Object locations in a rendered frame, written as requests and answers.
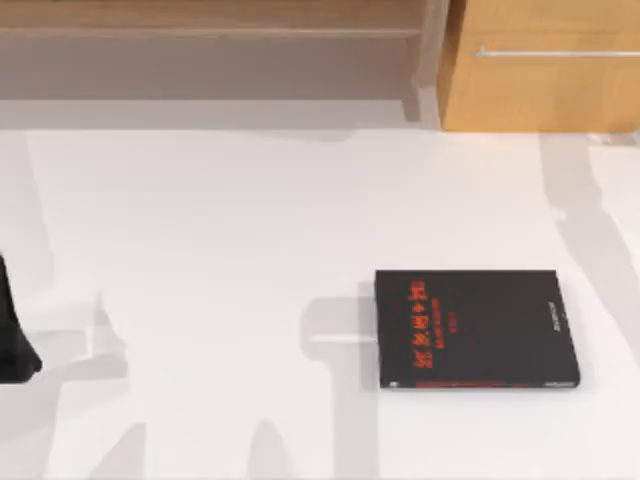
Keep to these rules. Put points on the black book with red lettering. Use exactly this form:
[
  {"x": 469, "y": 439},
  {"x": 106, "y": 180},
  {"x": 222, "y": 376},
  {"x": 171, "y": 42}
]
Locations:
[{"x": 475, "y": 330}]

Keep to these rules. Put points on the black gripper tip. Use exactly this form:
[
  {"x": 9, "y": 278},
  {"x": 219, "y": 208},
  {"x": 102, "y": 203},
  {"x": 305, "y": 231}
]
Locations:
[{"x": 12, "y": 345}]

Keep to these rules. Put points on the open wooden shelf unit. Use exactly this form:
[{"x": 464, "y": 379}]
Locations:
[{"x": 210, "y": 50}]

